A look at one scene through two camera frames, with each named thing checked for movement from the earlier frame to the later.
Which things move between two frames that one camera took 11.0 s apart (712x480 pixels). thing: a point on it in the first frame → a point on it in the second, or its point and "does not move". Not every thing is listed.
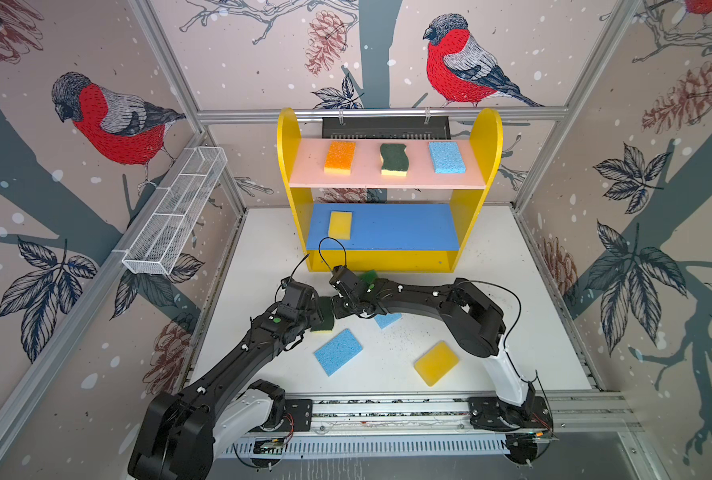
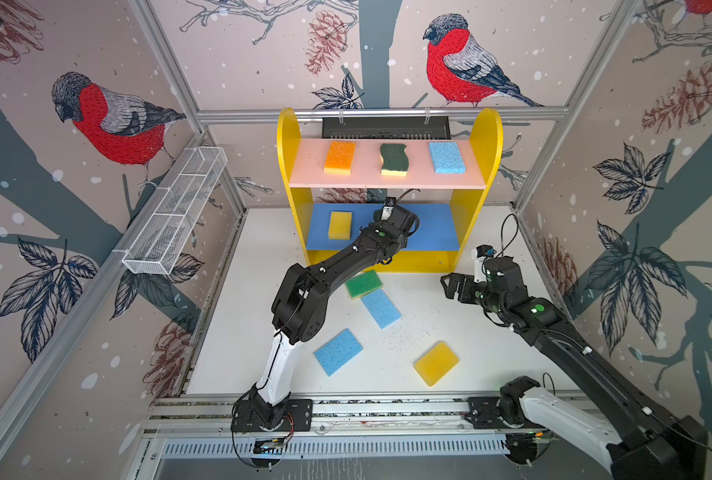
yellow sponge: x=340 y=223 does not move
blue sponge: x=446 y=158 does not move
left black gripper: x=314 y=311 → x=403 y=241
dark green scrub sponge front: x=395 y=161 does not move
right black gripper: x=337 y=312 → x=464 y=284
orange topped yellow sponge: x=339 y=158 does not move
